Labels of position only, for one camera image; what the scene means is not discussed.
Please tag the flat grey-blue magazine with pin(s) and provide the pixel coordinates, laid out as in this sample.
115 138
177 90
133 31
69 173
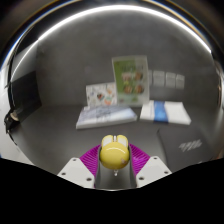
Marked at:
106 117

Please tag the green standing poster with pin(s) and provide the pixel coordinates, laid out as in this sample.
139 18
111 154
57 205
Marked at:
130 80

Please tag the small white illustrated card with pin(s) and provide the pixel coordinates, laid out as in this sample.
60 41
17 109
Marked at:
101 94

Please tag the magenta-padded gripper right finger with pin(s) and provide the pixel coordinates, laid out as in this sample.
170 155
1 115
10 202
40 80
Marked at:
152 170

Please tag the black panel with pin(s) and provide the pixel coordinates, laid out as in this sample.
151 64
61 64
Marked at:
25 93

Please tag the white book with blue band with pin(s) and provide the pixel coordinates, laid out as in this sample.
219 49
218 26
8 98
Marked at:
165 112

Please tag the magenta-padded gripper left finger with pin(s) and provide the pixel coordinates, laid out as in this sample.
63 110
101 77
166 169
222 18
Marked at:
77 171

